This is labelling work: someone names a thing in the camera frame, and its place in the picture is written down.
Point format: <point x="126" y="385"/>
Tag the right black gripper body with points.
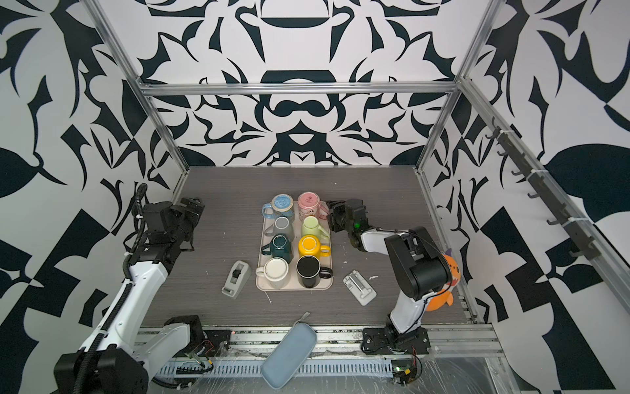
<point x="339" y="218"/>

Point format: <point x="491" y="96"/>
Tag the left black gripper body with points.
<point x="188" y="222"/>

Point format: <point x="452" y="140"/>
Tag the pink ceramic mug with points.
<point x="310" y="204"/>

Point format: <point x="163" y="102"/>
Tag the light blue butterfly mug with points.
<point x="282" y="205"/>

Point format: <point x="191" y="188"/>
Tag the grey ceramic mug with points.
<point x="281" y="226"/>

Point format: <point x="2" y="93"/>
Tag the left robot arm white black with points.
<point x="107" y="361"/>

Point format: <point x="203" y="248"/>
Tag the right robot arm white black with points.
<point x="425" y="275"/>

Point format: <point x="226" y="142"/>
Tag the light green mug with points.
<point x="311" y="226"/>

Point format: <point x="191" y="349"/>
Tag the yellow mug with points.
<point x="310" y="245"/>

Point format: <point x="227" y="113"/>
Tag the black mug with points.
<point x="310" y="271"/>

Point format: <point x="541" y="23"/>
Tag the dark green mug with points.
<point x="279" y="247"/>

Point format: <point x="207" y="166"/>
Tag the white cream mug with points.
<point x="274" y="274"/>

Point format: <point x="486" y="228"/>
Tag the beige serving tray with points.
<point x="294" y="284"/>

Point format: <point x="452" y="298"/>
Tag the orange shark plush toy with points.
<point x="445" y="295"/>

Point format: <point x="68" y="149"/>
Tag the blue-grey pencil case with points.
<point x="289" y="355"/>

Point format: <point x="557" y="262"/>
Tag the green circuit board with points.
<point x="405" y="372"/>

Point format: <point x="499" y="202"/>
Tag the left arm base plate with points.
<point x="203" y="342"/>

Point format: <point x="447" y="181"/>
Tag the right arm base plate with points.
<point x="387" y="341"/>

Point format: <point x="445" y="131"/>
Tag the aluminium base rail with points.
<point x="344" y="342"/>

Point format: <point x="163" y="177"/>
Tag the white cable duct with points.
<point x="376" y="368"/>

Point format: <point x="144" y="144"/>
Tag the wall hook rack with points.
<point x="546" y="189"/>

